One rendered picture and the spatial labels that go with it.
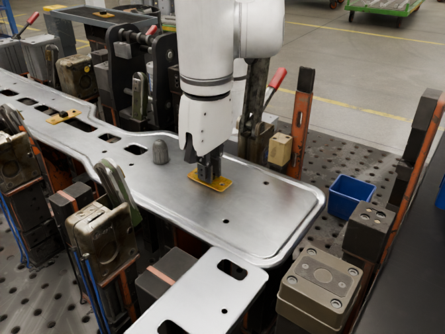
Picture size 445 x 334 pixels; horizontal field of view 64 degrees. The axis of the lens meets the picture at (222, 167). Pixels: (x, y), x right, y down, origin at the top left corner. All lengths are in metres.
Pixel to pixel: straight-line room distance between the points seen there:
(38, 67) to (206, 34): 0.84
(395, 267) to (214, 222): 0.27
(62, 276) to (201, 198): 0.47
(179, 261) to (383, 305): 0.28
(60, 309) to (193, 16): 0.68
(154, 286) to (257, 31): 0.38
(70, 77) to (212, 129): 0.64
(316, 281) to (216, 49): 0.33
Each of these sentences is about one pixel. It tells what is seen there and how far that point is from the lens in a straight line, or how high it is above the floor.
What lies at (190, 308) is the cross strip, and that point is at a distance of 0.49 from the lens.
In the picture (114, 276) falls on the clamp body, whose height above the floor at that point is 0.93.
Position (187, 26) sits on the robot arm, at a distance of 0.53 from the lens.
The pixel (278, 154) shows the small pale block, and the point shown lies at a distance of 0.70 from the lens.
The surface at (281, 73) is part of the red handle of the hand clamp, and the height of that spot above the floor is 1.14.
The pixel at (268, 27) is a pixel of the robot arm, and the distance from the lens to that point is 0.53.
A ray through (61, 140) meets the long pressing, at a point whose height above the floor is 1.00.
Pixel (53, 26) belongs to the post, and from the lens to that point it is 1.50.
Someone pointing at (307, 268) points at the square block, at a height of 1.06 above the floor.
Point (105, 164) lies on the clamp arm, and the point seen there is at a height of 1.12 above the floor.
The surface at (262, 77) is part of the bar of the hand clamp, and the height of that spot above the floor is 1.16.
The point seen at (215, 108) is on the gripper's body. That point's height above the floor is 1.16.
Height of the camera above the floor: 1.40
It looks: 34 degrees down
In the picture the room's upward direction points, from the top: straight up
